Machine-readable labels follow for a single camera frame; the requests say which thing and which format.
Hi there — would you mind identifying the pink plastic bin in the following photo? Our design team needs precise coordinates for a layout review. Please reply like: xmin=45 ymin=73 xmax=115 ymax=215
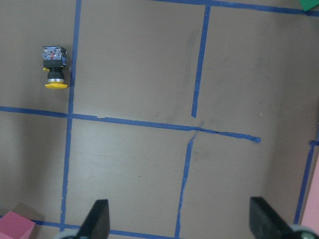
xmin=299 ymin=153 xmax=319 ymax=234

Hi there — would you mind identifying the pink cube front centre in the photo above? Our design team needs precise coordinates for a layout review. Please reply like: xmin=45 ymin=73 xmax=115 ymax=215
xmin=0 ymin=211 xmax=35 ymax=239

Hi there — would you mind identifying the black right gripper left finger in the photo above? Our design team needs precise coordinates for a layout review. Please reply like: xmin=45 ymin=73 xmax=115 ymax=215
xmin=75 ymin=199 xmax=110 ymax=239

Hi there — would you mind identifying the yellow push button switch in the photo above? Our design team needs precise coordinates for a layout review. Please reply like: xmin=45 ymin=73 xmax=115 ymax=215
xmin=42 ymin=45 xmax=68 ymax=89

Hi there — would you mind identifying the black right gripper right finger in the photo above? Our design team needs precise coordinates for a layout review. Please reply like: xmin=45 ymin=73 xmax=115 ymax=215
xmin=249 ymin=197 xmax=319 ymax=239

